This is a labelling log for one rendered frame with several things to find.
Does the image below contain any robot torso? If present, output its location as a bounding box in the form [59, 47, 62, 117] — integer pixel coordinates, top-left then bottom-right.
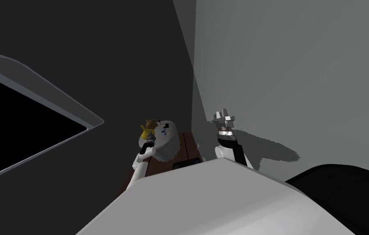
[76, 157, 356, 235]

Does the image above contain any dark window grey frame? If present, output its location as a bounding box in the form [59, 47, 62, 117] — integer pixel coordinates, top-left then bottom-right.
[0, 50, 105, 187]

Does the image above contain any brown teddy bear yellow shirt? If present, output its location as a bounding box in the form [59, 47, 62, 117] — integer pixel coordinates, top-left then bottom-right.
[140, 119, 159, 140]

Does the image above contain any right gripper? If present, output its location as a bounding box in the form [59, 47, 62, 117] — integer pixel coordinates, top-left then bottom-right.
[208, 109, 236, 131]

